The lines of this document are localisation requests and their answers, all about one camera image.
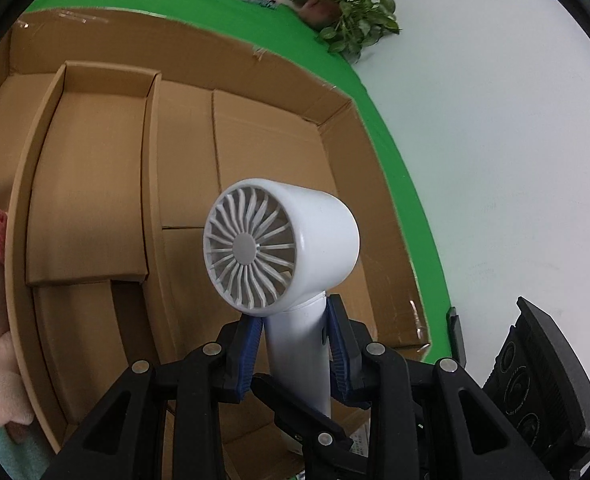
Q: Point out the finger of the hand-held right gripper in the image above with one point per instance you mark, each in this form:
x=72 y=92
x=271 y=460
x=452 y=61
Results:
x=456 y=332

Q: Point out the long brown cardboard box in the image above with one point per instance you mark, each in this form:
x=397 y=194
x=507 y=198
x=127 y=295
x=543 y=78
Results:
x=90 y=180

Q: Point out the white hair dryer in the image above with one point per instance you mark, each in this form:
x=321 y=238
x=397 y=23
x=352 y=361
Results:
x=320 y=230

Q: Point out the large cardboard tray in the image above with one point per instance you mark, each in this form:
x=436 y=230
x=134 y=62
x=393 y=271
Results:
x=275 y=150

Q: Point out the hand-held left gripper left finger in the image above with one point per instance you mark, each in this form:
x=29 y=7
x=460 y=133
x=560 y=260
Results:
x=247 y=360

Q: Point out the right potted green plant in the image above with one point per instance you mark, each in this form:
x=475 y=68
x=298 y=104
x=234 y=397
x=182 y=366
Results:
x=350 y=5

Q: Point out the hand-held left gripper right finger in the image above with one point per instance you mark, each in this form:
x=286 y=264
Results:
x=339 y=360

